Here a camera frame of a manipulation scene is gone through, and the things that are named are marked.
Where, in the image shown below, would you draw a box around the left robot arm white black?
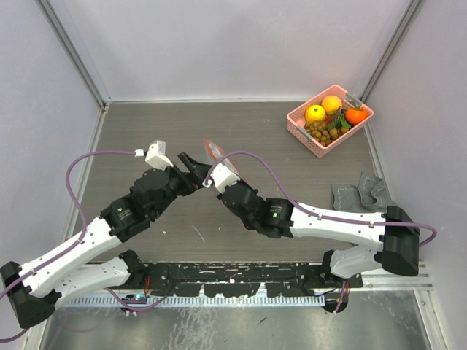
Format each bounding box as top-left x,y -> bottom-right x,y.
1,152 -> 211,330

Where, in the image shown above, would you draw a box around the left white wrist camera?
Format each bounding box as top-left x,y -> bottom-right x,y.
135,140 -> 174,171

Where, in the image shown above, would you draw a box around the dark grapes with leaves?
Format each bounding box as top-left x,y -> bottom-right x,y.
325,109 -> 352,131

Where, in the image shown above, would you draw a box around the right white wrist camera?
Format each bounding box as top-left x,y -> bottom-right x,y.
203,163 -> 241,194

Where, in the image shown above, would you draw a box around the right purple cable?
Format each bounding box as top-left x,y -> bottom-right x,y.
204,149 -> 438,249

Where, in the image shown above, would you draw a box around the brown longan bunch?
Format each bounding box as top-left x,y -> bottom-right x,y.
304,121 -> 349,147

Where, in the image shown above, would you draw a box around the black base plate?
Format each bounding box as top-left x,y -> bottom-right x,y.
111,262 -> 342,298

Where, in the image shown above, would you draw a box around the grey slotted cable duct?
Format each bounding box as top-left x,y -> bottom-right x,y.
64,293 -> 325,308

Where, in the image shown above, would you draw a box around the purple cable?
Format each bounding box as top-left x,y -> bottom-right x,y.
0,148 -> 147,342
204,149 -> 438,249

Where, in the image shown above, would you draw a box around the grey cloth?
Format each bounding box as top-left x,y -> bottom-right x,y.
331,171 -> 397,213

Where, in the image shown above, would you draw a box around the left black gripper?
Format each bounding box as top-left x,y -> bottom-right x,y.
151,152 -> 214,219

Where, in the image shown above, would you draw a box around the yellow lemon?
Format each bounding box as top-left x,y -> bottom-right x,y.
305,104 -> 326,123

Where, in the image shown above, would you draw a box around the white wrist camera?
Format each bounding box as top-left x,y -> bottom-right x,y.
135,140 -> 174,171
203,163 -> 241,194

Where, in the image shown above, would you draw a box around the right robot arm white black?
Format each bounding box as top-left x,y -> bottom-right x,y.
217,180 -> 420,287

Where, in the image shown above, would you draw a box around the red-orange persimmon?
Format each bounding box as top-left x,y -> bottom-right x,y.
345,108 -> 368,126

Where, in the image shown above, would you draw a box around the pink plastic basket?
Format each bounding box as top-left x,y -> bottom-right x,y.
286,85 -> 374,158

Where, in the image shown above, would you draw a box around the clear zip bag orange zipper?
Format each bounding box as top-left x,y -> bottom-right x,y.
204,137 -> 242,180

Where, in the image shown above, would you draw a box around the orange fruit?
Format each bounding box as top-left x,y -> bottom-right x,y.
321,95 -> 342,115

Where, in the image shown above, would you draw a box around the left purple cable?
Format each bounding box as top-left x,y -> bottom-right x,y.
0,148 -> 147,342

